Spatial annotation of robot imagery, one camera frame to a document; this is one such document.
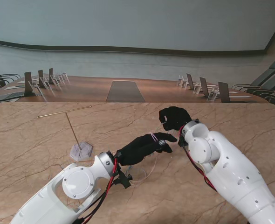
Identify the dark flat monitor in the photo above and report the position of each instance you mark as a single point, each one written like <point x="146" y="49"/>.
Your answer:
<point x="223" y="92"/>
<point x="190" y="81"/>
<point x="204" y="86"/>
<point x="28" y="84"/>
<point x="50" y="75"/>
<point x="40" y="78"/>

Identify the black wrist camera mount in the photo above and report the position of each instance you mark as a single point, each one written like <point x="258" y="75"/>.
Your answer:
<point x="123" y="180"/>
<point x="181" y="141"/>

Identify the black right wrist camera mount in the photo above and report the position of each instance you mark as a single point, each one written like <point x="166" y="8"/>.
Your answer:
<point x="181" y="141"/>

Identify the gold T rack marble base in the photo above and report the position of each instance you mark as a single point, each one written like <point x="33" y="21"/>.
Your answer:
<point x="84" y="149"/>

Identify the clear acrylic name stand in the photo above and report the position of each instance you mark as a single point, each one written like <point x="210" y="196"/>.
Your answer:
<point x="197" y="88"/>
<point x="55" y="81"/>
<point x="61" y="79"/>
<point x="46" y="84"/>
<point x="180" y="80"/>
<point x="65" y="76"/>
<point x="184" y="84"/>
<point x="212" y="94"/>
<point x="36" y="89"/>

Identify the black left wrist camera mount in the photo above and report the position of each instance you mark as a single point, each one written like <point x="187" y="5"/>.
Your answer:
<point x="123" y="180"/>

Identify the brown conference table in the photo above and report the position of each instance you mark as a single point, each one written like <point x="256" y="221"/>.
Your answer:
<point x="86" y="91"/>

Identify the white paper sheet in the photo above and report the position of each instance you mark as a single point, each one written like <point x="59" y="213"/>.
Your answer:
<point x="241" y="96"/>
<point x="14" y="87"/>

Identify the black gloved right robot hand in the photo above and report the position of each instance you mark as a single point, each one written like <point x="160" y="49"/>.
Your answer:
<point x="177" y="116"/>

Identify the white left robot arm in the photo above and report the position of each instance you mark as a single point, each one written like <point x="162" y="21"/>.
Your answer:
<point x="58" y="198"/>

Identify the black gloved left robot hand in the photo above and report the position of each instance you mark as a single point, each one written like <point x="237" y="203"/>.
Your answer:
<point x="142" y="149"/>

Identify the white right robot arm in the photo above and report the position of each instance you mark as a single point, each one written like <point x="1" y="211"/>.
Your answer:
<point x="221" y="168"/>

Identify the dark grey laptop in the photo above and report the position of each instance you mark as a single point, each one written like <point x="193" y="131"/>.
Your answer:
<point x="7" y="95"/>

